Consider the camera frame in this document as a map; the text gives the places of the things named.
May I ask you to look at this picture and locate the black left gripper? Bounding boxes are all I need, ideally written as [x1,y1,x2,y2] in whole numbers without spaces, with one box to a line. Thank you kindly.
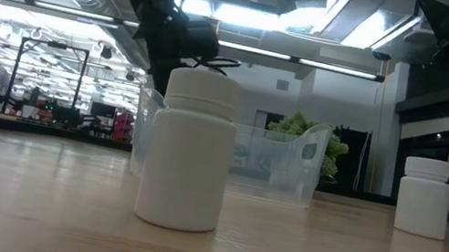
[124,0,228,105]

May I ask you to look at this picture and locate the white plastic pill bottle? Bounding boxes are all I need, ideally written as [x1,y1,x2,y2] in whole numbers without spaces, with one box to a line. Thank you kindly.
[131,61,247,238]
[391,153,449,242]

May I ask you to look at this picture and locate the clear plastic basket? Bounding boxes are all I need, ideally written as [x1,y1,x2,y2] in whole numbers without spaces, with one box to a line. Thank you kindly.
[125,86,334,211]

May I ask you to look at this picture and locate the red storage bins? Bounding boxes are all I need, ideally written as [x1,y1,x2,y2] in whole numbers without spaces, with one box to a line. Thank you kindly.
[110,110,138,144]

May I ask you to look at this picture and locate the long ceiling light bar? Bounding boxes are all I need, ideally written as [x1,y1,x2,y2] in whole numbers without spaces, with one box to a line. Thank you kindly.
[0,0,389,85]

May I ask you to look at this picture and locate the green potted succulent plant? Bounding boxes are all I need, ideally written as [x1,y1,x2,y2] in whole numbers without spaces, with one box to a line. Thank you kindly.
[261,108,354,183]

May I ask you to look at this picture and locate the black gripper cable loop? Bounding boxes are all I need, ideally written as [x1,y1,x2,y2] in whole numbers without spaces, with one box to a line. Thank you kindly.
[190,51,243,79]

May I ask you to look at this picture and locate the black metal frame stand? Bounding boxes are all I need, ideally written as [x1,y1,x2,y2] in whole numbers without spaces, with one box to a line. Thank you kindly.
[2,35,91,127]

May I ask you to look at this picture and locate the thin yellow hanging cable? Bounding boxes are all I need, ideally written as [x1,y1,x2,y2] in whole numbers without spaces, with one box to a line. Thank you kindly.
[362,59,395,194]

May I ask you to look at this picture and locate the black table edge rail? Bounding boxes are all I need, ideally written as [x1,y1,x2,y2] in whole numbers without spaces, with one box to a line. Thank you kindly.
[0,116,449,227]

